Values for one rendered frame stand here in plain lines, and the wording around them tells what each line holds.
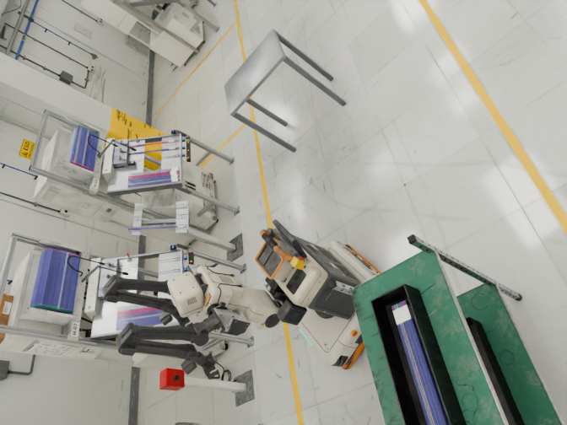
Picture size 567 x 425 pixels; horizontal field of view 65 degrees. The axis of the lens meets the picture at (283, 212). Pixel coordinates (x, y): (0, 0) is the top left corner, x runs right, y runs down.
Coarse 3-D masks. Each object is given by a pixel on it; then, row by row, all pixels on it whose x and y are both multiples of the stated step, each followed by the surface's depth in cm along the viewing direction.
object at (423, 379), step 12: (396, 312) 181; (408, 312) 177; (408, 324) 175; (408, 336) 173; (420, 336) 172; (408, 348) 171; (420, 348) 168; (408, 360) 170; (420, 360) 166; (420, 372) 165; (432, 372) 164; (420, 384) 163; (432, 384) 160; (420, 396) 162; (432, 396) 159; (432, 408) 157; (444, 408) 157; (432, 420) 156; (444, 420) 153
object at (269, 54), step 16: (272, 32) 381; (256, 48) 392; (272, 48) 371; (256, 64) 381; (272, 64) 362; (288, 64) 361; (240, 80) 393; (256, 80) 372; (240, 96) 383; (336, 96) 395; (256, 128) 404; (288, 144) 428
